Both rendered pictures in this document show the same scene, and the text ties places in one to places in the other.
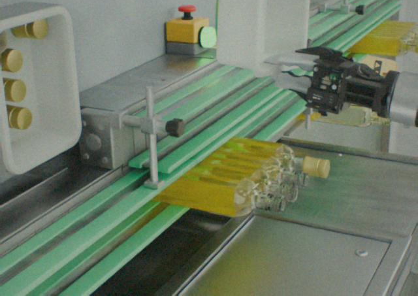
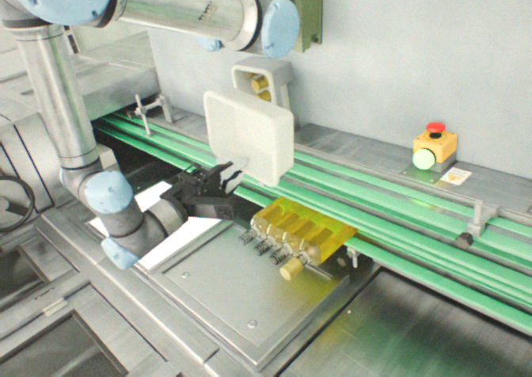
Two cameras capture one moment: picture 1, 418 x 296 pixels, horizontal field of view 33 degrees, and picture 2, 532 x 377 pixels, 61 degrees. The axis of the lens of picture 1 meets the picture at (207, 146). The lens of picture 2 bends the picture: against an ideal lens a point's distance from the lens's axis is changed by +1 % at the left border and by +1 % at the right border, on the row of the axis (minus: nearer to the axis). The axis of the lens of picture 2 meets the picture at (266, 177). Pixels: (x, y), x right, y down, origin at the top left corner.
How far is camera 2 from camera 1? 1.76 m
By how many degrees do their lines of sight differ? 98
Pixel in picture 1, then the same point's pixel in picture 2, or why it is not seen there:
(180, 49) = not seen: hidden behind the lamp
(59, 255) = (213, 161)
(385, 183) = not seen: outside the picture
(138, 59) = (389, 138)
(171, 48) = not seen: hidden behind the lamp
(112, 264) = (239, 191)
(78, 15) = (329, 83)
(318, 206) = (365, 339)
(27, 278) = (202, 157)
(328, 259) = (252, 302)
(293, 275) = (245, 282)
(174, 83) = (334, 158)
